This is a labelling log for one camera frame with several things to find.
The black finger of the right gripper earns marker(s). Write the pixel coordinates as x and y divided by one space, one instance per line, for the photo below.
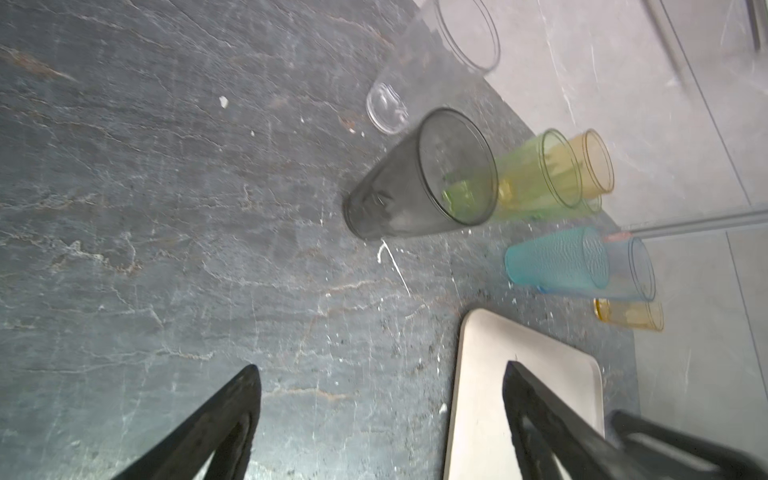
670 454

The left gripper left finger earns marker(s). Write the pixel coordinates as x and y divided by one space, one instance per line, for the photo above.
217 437

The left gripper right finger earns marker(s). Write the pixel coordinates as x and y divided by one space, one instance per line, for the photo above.
547 435

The beige plastic tray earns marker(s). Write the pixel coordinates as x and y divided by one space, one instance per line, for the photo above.
479 442

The tall green tumbler glass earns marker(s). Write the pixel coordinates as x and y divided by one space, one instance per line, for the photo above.
539 180

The dark grey tumbler glass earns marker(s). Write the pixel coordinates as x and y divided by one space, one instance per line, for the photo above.
440 177

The clear tumbler glass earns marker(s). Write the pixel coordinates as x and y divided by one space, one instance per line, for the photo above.
447 47

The short yellow glass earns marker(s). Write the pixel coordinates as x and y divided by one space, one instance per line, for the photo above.
635 315

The blue tumbler glass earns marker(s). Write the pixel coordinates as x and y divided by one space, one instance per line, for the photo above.
631 277

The teal textured cup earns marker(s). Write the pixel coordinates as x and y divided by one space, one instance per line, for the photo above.
570 259

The pink glass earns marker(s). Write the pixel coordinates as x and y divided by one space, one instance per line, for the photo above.
616 237

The small green glass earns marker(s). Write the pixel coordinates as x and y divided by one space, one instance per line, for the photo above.
586 208

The tall amber tumbler glass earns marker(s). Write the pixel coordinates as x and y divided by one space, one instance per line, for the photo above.
595 164

